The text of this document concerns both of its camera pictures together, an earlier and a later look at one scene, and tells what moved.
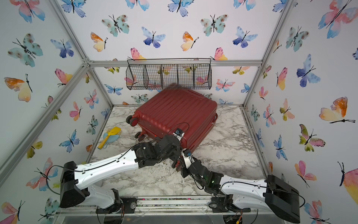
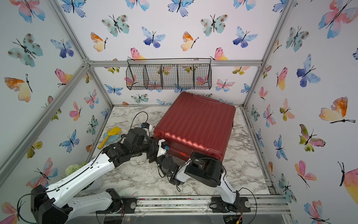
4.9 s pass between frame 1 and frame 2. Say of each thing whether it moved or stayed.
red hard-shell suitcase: moved
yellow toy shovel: stayed
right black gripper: moved
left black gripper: moved
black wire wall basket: stayed
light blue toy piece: stayed
